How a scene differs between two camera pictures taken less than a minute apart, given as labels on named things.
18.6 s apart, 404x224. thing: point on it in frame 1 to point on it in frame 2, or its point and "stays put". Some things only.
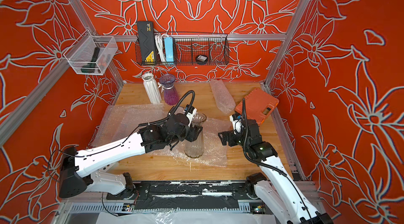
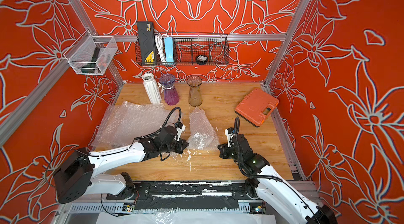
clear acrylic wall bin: [90, 54] stays put
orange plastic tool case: [259, 105] stays put
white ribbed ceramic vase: [152, 88] stays put
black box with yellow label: [145, 40] stays put
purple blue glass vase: [171, 97] stays put
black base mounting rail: [184, 195] stays put
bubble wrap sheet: [215, 136] to [127, 121]
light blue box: [169, 50] stays put
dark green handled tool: [90, 68] stays put
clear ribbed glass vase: [195, 149] to [194, 95]
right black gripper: [224, 140] to [223, 153]
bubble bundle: [224, 101] to [202, 134]
